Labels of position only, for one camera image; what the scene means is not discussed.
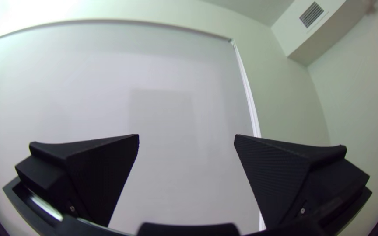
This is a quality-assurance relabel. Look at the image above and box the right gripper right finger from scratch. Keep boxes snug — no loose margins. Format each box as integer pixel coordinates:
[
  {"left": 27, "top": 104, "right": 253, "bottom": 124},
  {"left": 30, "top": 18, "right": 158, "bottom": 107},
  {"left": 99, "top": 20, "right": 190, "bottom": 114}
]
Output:
[{"left": 234, "top": 134, "right": 371, "bottom": 230}]

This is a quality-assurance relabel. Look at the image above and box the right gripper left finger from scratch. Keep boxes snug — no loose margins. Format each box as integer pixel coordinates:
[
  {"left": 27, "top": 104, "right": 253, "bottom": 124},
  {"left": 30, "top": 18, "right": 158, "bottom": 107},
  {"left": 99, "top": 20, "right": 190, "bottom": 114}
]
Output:
[{"left": 14, "top": 133, "right": 140, "bottom": 229}]

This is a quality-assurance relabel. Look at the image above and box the white air vent grille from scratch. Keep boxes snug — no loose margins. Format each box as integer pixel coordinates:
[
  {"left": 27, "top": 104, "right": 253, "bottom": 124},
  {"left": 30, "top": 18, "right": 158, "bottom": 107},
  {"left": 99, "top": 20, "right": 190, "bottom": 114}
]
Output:
[{"left": 298, "top": 1, "right": 325, "bottom": 29}]

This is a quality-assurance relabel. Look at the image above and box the white wall trim strip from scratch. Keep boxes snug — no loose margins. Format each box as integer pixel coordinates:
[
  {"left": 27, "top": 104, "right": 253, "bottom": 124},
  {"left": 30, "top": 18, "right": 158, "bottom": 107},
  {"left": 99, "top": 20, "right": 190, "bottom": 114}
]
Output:
[{"left": 229, "top": 38, "right": 267, "bottom": 232}]

